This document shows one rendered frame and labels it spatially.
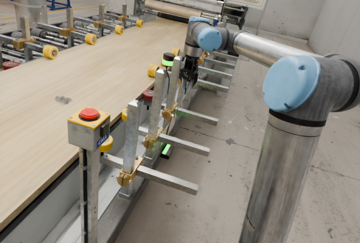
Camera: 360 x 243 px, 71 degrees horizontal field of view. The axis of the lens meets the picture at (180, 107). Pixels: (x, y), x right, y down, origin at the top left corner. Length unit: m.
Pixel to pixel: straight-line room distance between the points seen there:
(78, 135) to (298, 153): 0.47
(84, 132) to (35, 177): 0.38
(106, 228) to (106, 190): 0.26
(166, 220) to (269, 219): 1.36
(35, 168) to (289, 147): 0.77
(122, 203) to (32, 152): 0.38
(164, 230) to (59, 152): 1.09
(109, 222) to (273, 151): 0.68
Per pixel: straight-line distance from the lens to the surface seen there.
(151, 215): 1.97
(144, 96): 1.44
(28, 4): 5.06
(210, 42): 1.03
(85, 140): 0.61
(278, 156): 0.59
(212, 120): 1.41
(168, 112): 1.37
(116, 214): 1.07
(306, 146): 0.59
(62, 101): 1.33
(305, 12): 10.05
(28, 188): 0.92
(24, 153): 1.05
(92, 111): 0.61
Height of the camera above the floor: 1.55
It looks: 28 degrees down
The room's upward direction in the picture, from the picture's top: 11 degrees clockwise
